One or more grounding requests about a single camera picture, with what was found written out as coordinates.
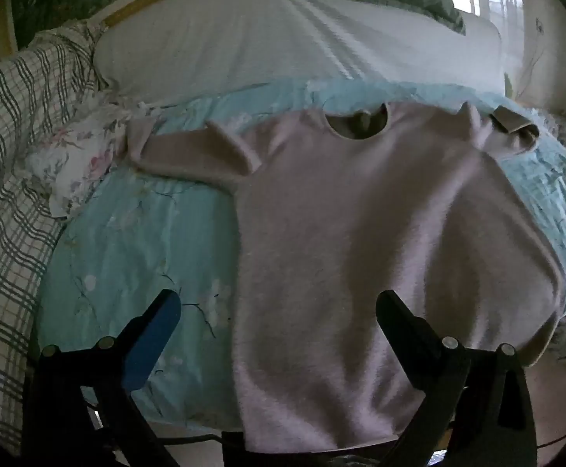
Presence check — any green plaid cloth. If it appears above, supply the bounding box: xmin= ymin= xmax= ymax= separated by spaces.
xmin=0 ymin=22 xmax=113 ymax=458

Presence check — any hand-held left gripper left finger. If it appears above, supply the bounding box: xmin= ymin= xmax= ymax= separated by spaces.
xmin=30 ymin=289 xmax=182 ymax=467

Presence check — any pink fuzzy sweater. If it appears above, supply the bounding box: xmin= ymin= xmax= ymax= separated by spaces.
xmin=126 ymin=102 xmax=566 ymax=453

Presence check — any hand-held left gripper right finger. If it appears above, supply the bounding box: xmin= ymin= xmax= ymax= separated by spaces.
xmin=375 ymin=290 xmax=539 ymax=467

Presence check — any white ribbed duvet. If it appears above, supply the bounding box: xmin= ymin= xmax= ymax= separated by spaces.
xmin=92 ymin=0 xmax=507 ymax=108

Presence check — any white floral pillow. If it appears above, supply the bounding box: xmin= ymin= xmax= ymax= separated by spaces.
xmin=24 ymin=102 xmax=167 ymax=219

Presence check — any teal floral blanket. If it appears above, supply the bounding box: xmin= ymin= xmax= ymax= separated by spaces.
xmin=35 ymin=78 xmax=566 ymax=429

